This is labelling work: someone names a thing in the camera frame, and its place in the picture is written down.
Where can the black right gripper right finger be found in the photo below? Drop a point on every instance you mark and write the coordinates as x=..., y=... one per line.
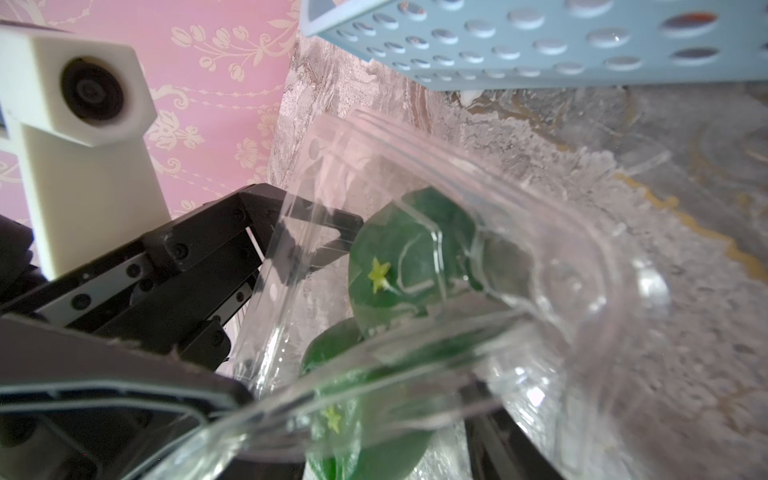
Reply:
x=499, y=449

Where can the light blue plastic basket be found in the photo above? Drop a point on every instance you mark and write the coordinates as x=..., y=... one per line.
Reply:
x=526, y=44

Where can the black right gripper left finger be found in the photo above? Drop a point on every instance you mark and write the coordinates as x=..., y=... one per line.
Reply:
x=76, y=406

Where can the green fruit left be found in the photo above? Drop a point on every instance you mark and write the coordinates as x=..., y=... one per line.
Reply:
x=393, y=459

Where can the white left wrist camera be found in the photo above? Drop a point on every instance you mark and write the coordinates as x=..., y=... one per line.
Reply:
x=74, y=112

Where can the clear plastic green fruit clamshell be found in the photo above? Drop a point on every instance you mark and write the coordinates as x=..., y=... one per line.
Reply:
x=551, y=337

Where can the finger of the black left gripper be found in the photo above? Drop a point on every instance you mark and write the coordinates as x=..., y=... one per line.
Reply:
x=220, y=241

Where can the green fruit right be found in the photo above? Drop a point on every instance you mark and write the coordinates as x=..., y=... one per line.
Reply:
x=410, y=256

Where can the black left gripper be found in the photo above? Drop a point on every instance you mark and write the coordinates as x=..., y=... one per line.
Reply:
x=122, y=295

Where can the green fruit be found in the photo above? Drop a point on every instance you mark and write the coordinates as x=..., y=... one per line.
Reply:
x=393, y=459
x=410, y=256

